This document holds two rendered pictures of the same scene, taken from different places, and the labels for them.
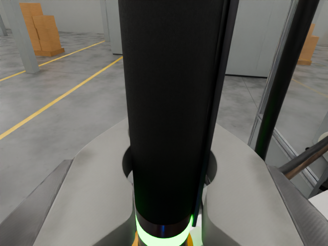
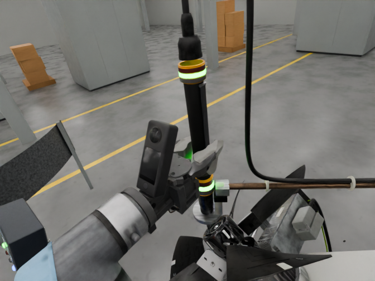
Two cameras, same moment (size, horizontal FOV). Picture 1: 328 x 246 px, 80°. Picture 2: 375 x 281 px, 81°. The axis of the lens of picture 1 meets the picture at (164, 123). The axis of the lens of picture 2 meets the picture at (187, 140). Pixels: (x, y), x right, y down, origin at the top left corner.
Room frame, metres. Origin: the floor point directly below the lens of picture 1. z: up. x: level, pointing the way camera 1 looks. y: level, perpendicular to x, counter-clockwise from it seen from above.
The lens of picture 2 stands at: (-0.19, -0.23, 1.89)
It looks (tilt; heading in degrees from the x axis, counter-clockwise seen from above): 33 degrees down; 44
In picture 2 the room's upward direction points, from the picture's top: 8 degrees counter-clockwise
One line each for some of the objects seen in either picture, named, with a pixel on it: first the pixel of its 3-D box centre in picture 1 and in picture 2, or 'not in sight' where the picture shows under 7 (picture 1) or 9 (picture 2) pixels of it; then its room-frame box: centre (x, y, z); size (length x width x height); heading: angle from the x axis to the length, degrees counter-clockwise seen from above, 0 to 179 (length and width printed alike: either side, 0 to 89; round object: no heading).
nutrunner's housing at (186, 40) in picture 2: not in sight; (200, 146); (0.07, 0.00, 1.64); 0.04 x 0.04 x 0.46
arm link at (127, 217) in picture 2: not in sight; (125, 220); (-0.12, 0.00, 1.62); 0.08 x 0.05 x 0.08; 89
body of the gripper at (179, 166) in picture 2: not in sight; (163, 189); (-0.04, 0.00, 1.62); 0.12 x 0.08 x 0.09; 179
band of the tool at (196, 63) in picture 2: not in sight; (192, 72); (0.07, 0.00, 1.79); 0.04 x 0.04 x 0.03
